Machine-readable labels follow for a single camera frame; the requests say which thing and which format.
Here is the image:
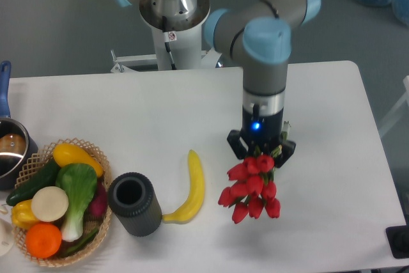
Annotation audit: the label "green bok choy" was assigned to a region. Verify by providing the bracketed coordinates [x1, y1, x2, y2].
[56, 163, 97, 242]

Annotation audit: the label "woven wicker basket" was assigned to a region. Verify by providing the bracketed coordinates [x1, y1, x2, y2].
[12, 138, 112, 268]

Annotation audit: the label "yellow bell pepper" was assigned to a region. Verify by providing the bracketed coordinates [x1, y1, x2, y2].
[12, 199, 40, 230]

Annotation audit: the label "purple sweet potato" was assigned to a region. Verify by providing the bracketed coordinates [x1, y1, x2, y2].
[88, 181, 108, 217]

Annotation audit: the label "green chili pepper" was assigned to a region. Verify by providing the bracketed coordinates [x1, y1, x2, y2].
[59, 228, 99, 258]

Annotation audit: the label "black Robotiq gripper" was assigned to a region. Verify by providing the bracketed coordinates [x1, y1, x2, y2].
[227, 109, 296, 168]

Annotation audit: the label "dark grey ribbed vase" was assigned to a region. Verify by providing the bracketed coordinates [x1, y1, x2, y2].
[107, 172, 162, 237]

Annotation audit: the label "orange fruit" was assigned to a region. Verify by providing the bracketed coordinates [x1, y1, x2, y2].
[25, 223, 62, 258]

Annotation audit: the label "green cucumber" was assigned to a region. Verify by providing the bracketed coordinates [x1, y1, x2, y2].
[6, 159, 61, 207]

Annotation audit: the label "black device at table edge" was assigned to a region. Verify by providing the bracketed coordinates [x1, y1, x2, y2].
[385, 225, 408, 259]

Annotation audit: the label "white garlic piece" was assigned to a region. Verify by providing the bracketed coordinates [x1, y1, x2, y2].
[0, 205, 8, 215]

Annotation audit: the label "blue handled saucepan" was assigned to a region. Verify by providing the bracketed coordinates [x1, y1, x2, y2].
[1, 61, 38, 191]

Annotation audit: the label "red tulip bouquet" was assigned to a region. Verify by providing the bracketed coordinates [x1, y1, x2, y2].
[217, 120, 292, 224]

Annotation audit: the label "yellow banana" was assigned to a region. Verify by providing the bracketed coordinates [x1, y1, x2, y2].
[162, 150, 205, 224]

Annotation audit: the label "yellow squash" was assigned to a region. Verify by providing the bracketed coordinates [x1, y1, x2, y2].
[52, 143, 104, 178]

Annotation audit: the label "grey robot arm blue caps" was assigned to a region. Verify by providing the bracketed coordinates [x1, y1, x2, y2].
[116, 0, 321, 167]

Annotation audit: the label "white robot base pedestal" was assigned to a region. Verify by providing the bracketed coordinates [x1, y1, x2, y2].
[110, 0, 226, 74]

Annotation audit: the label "white round radish slice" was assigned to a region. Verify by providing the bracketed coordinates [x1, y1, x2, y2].
[31, 186, 69, 222]

